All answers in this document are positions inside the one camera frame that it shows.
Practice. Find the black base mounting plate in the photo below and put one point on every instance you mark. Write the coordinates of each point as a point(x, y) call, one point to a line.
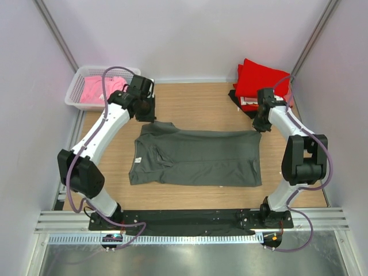
point(208, 222)

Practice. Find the orange red folded t shirt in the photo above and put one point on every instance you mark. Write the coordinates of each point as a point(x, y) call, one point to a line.
point(250, 108)

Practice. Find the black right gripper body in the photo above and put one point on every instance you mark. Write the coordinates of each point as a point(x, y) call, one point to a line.
point(261, 124)

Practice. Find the white slotted cable duct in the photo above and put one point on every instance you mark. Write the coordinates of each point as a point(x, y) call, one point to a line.
point(116, 239)

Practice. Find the pink white folded t shirt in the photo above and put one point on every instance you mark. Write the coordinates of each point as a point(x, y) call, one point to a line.
point(250, 101)

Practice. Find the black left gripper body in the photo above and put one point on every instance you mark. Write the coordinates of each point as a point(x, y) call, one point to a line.
point(146, 115)

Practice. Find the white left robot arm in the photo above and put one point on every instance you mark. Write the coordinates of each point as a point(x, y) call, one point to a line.
point(78, 167)

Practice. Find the aluminium frame rail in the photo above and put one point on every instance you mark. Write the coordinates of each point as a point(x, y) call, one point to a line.
point(323, 219)

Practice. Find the dark grey t shirt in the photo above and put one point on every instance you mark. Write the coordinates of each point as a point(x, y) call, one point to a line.
point(169, 155)

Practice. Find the white plastic laundry basket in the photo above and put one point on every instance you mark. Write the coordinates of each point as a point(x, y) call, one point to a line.
point(75, 89)

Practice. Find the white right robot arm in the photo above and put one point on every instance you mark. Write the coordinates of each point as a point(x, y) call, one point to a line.
point(304, 161)

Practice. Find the black folded t shirt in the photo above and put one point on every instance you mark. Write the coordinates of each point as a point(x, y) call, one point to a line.
point(235, 100)

